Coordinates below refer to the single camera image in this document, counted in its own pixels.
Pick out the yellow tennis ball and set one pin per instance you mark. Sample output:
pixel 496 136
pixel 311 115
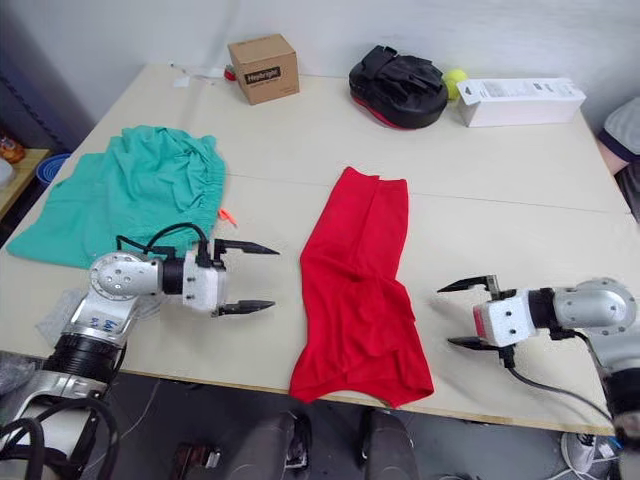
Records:
pixel 455 81

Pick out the brown block under table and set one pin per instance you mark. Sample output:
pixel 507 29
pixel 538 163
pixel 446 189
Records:
pixel 197 456

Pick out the long white carton box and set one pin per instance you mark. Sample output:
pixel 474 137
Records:
pixel 520 102

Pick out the orange packet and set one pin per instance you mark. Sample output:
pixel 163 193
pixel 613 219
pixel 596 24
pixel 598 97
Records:
pixel 10 147

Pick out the red t-shirt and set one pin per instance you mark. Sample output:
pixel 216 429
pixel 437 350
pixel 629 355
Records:
pixel 355 280

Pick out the brown cardboard box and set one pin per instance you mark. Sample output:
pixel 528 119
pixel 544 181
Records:
pixel 265 70

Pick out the small orange tag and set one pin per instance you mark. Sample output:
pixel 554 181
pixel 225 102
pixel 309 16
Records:
pixel 226 214

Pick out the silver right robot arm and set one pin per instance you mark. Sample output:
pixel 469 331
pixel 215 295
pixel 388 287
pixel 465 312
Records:
pixel 595 305

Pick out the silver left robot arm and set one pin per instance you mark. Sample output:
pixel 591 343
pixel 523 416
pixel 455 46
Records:
pixel 120 280

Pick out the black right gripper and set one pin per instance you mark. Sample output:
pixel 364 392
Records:
pixel 493 291

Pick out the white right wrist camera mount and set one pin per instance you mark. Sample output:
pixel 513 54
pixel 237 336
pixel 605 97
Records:
pixel 507 320

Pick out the wooden side shelf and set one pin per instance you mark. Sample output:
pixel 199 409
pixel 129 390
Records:
pixel 20 180

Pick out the white paper scraps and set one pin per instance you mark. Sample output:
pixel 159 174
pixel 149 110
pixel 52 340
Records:
pixel 197 75

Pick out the green shorts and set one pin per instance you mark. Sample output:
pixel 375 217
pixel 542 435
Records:
pixel 125 195

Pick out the small red object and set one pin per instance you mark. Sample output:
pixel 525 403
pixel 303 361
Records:
pixel 230 74

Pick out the person in grey shirt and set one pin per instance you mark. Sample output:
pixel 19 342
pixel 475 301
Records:
pixel 625 145

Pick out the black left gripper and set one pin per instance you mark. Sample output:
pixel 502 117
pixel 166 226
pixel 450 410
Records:
pixel 219 260

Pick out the blue bowl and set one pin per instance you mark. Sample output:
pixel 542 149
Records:
pixel 52 167

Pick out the black boxing focus pad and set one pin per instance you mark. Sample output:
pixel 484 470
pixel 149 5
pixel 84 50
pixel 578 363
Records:
pixel 400 90

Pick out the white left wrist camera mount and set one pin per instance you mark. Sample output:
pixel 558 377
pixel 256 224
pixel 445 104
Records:
pixel 202 285

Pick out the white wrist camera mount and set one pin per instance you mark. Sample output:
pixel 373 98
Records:
pixel 202 285
pixel 507 320

